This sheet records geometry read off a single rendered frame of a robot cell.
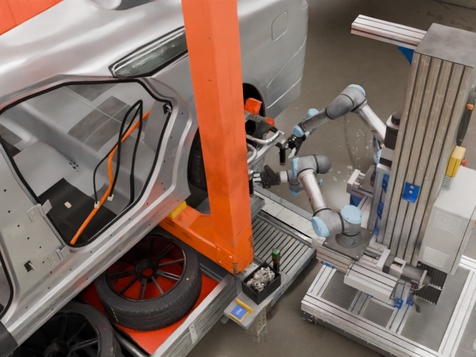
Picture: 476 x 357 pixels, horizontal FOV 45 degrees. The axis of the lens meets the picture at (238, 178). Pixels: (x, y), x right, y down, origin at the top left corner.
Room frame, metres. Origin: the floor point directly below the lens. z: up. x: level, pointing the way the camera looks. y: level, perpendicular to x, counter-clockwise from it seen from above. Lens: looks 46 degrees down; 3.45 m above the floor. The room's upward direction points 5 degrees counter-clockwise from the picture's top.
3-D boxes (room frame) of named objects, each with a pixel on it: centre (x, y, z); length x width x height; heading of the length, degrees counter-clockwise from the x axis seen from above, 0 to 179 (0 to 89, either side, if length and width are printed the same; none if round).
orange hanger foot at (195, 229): (2.31, 0.31, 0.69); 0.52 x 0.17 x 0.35; 48
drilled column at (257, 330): (1.86, -0.04, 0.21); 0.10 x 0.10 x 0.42; 48
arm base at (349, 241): (1.97, -0.60, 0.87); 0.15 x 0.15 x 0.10
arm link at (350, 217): (1.97, -0.59, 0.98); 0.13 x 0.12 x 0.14; 100
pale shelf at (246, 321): (1.88, -0.06, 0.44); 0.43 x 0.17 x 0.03; 138
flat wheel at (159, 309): (2.11, 0.62, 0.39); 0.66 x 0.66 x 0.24
